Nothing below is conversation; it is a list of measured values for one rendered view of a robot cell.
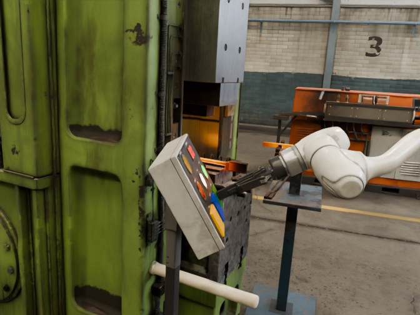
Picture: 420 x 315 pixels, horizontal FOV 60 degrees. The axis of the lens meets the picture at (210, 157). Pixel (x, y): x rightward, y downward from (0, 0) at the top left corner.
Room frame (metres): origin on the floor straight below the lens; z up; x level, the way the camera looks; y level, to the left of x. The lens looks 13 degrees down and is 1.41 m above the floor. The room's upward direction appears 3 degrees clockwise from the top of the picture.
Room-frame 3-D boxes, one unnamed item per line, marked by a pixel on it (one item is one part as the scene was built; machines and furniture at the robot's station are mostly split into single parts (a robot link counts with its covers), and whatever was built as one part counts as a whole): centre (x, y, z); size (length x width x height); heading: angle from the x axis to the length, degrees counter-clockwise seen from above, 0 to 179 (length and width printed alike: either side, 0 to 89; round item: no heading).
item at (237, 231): (1.74, 0.10, 0.69); 0.56 x 0.38 x 0.45; 64
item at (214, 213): (0.95, -0.03, 1.01); 0.07 x 0.05 x 0.07; 179
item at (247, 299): (1.24, 0.00, 0.62); 0.44 x 0.05 x 0.05; 64
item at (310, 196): (1.99, -0.49, 0.75); 0.40 x 0.30 x 0.02; 164
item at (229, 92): (1.69, 0.12, 1.32); 0.42 x 0.20 x 0.10; 64
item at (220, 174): (1.69, 0.12, 0.96); 0.42 x 0.20 x 0.09; 64
